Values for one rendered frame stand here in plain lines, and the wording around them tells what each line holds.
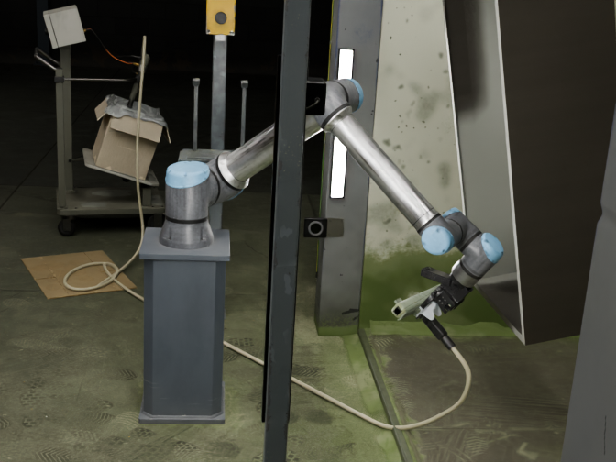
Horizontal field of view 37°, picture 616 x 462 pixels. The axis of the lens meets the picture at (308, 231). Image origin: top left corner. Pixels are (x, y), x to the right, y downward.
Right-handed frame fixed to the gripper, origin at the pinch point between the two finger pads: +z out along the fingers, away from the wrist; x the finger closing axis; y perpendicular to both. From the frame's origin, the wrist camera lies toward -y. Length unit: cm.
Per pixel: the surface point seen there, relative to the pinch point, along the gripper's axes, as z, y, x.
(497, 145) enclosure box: -40, -32, 55
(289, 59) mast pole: -82, -33, -114
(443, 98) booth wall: -26, -71, 87
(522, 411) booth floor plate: 23, 45, 48
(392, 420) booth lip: 44.4, 18.6, 10.3
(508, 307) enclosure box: -7.6, 15.2, 36.1
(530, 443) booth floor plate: 17, 55, 28
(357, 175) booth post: 18, -72, 66
